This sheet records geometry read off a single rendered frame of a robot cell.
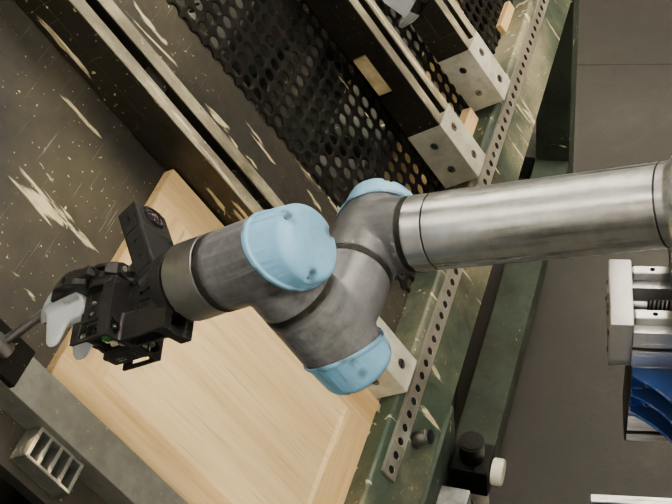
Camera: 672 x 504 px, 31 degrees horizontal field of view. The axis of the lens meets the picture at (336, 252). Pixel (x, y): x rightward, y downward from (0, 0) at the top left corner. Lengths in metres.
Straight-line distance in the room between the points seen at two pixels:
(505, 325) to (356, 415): 1.15
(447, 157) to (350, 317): 1.06
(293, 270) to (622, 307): 0.87
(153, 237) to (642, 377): 0.89
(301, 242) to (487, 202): 0.19
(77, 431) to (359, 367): 0.40
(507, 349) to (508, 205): 1.75
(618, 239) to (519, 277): 1.93
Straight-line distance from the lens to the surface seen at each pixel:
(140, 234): 1.19
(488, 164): 2.22
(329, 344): 1.09
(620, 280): 1.86
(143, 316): 1.14
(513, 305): 2.94
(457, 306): 2.01
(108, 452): 1.41
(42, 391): 1.37
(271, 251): 1.03
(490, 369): 2.80
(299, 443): 1.69
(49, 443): 1.38
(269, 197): 1.66
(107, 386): 1.46
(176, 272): 1.10
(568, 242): 1.09
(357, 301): 1.11
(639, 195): 1.07
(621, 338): 1.82
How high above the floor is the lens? 2.31
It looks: 43 degrees down
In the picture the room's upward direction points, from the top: 8 degrees counter-clockwise
